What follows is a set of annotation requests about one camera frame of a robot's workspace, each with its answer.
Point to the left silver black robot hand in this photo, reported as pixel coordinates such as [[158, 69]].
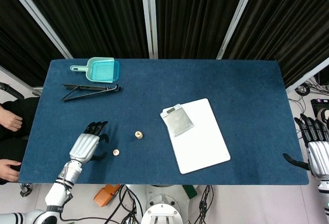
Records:
[[83, 145]]

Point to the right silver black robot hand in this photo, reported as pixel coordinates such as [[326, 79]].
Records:
[[318, 157]]

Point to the bystander bare hand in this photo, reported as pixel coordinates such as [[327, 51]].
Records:
[[10, 120], [9, 170]]

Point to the small wooden piece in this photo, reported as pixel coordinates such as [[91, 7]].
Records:
[[116, 152]]

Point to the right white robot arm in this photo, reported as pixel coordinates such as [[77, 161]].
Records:
[[324, 198]]

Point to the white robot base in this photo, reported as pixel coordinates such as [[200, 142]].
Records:
[[162, 211]]

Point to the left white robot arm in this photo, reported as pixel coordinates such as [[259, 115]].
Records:
[[57, 193]]

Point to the bystander black clothing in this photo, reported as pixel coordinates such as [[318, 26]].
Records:
[[15, 144]]

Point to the grey caster wheel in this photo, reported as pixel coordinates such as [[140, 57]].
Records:
[[25, 190]]

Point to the black chair armrest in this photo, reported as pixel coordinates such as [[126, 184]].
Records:
[[13, 91]]

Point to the black device box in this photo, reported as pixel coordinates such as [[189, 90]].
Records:
[[316, 105]]

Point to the orange plastic object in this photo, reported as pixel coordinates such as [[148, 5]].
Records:
[[105, 197]]

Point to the black folding stand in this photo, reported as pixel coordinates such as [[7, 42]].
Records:
[[102, 88]]

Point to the blue translucent plastic tray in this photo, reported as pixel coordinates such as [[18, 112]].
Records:
[[105, 71]]

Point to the mint green plastic dustpan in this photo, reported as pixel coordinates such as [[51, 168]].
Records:
[[77, 68]]

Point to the black pleated curtain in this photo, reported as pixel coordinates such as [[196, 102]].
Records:
[[18, 41], [288, 23], [90, 16], [195, 16]]

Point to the silver digital kitchen scale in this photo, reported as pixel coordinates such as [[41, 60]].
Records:
[[178, 121]]

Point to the blue felt table cover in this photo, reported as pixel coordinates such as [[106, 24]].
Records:
[[231, 93]]

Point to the dark green object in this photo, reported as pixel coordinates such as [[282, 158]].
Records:
[[190, 191]]

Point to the white board with black rim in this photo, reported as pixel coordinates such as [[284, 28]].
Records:
[[200, 147]]

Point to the white metal frame post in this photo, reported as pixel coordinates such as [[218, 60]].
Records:
[[238, 16], [308, 76], [149, 16], [15, 78], [38, 16]]

